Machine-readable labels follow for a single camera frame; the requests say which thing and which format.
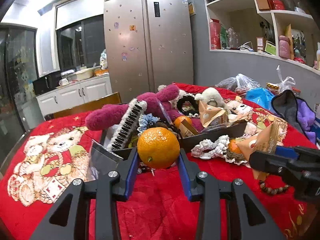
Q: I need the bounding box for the brown lace scrunchie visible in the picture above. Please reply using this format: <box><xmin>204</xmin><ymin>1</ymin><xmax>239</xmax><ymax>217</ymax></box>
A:
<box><xmin>225</xmin><ymin>148</ymin><xmax>250</xmax><ymax>168</ymax></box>

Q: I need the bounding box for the white lace scrunchie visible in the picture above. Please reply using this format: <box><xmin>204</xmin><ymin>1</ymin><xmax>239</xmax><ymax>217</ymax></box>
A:
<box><xmin>191</xmin><ymin>135</ymin><xmax>230</xmax><ymax>160</ymax></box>

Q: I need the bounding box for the orange tangerine front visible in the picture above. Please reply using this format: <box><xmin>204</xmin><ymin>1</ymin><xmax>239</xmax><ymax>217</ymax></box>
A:
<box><xmin>137</xmin><ymin>127</ymin><xmax>180</xmax><ymax>169</ymax></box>

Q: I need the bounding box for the orange tangerine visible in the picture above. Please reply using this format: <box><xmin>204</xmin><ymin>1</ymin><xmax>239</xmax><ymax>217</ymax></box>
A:
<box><xmin>137</xmin><ymin>127</ymin><xmax>180</xmax><ymax>169</ymax></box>
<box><xmin>174</xmin><ymin>115</ymin><xmax>192</xmax><ymax>128</ymax></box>

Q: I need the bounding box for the orange tangerine back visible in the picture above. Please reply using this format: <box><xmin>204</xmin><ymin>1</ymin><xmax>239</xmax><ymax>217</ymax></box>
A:
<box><xmin>174</xmin><ymin>115</ymin><xmax>192</xmax><ymax>128</ymax></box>

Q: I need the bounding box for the gold triangle snack pack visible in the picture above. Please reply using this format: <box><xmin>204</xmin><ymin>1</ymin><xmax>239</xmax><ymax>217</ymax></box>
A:
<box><xmin>199</xmin><ymin>101</ymin><xmax>228</xmax><ymax>128</ymax></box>

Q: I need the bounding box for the purple cloth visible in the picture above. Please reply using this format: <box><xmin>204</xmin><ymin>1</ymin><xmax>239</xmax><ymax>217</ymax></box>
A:
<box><xmin>296</xmin><ymin>98</ymin><xmax>316</xmax><ymax>144</ymax></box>

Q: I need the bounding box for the black grey cloth bag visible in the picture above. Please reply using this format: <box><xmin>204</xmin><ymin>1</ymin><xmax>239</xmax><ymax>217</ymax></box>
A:
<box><xmin>271</xmin><ymin>89</ymin><xmax>305</xmax><ymax>135</ymax></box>

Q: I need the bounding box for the red teddy bear blanket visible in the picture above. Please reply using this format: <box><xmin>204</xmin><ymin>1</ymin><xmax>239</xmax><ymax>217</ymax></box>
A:
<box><xmin>0</xmin><ymin>82</ymin><xmax>320</xmax><ymax>240</ymax></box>

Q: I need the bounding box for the black storage box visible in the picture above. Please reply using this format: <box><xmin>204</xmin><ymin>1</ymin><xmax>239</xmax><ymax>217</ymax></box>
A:
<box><xmin>113</xmin><ymin>124</ymin><xmax>245</xmax><ymax>160</ymax></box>

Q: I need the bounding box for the blue plastic bag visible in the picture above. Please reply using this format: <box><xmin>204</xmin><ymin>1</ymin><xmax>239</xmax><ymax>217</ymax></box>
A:
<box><xmin>245</xmin><ymin>87</ymin><xmax>274</xmax><ymax>111</ymax></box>

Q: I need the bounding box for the magenta plush bear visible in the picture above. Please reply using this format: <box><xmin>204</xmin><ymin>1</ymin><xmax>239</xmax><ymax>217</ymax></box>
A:
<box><xmin>85</xmin><ymin>83</ymin><xmax>190</xmax><ymax>131</ymax></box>

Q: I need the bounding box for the blue lace scrunchie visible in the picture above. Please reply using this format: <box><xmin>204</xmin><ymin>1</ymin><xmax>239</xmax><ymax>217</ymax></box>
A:
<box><xmin>137</xmin><ymin>113</ymin><xmax>160</xmax><ymax>135</ymax></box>

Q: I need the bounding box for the clear plastic bag of food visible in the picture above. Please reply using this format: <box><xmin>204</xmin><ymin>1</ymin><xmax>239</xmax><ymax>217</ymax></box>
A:
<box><xmin>214</xmin><ymin>74</ymin><xmax>261</xmax><ymax>98</ymax></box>

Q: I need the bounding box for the black fuzzy scrunchie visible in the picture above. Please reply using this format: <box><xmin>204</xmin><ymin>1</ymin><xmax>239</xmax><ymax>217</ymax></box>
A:
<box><xmin>176</xmin><ymin>94</ymin><xmax>200</xmax><ymax>118</ymax></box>

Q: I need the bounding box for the white plush bear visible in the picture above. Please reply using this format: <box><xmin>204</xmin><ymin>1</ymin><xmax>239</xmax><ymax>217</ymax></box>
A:
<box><xmin>194</xmin><ymin>87</ymin><xmax>231</xmax><ymax>114</ymax></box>

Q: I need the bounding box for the wooden chair back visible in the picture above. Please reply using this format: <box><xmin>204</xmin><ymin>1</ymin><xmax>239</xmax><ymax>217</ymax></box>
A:
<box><xmin>44</xmin><ymin>92</ymin><xmax>121</xmax><ymax>121</ymax></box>

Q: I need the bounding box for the white kitchen cabinet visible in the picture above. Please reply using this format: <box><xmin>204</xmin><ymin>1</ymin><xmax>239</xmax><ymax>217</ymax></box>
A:
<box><xmin>36</xmin><ymin>74</ymin><xmax>112</xmax><ymax>116</ymax></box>

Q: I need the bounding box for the pink container on shelf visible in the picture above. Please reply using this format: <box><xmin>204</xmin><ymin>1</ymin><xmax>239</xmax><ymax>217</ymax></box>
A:
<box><xmin>279</xmin><ymin>35</ymin><xmax>291</xmax><ymax>59</ymax></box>

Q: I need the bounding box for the cream basin on counter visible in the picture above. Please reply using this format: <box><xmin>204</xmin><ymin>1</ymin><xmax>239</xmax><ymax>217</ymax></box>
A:
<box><xmin>74</xmin><ymin>68</ymin><xmax>94</xmax><ymax>81</ymax></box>

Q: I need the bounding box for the black microwave oven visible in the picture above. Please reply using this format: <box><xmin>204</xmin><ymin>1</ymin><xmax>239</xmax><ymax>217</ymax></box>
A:
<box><xmin>33</xmin><ymin>70</ymin><xmax>62</xmax><ymax>96</ymax></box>

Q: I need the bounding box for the red box on shelf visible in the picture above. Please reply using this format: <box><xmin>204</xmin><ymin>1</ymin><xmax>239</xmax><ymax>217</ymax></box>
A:
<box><xmin>209</xmin><ymin>18</ymin><xmax>221</xmax><ymax>50</ymax></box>

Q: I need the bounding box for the silver double door refrigerator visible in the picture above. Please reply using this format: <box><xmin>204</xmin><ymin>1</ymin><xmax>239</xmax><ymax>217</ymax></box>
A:
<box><xmin>104</xmin><ymin>0</ymin><xmax>194</xmax><ymax>101</ymax></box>

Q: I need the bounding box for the dark glass sliding door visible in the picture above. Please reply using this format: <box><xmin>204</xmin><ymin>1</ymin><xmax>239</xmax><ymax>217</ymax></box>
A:
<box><xmin>1</xmin><ymin>23</ymin><xmax>38</xmax><ymax>162</ymax></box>

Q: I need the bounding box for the wooden bead bracelet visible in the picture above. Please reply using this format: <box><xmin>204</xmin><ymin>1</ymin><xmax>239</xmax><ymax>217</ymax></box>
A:
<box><xmin>258</xmin><ymin>180</ymin><xmax>291</xmax><ymax>196</ymax></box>

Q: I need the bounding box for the white wall shelf unit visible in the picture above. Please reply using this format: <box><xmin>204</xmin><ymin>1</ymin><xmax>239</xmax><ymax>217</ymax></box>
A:
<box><xmin>204</xmin><ymin>0</ymin><xmax>319</xmax><ymax>74</ymax></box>

